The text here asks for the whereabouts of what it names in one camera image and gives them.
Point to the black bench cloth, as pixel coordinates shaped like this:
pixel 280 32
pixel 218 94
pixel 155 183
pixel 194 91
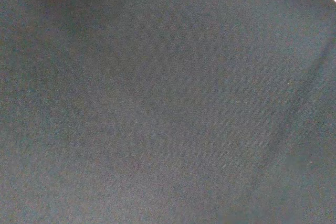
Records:
pixel 157 103

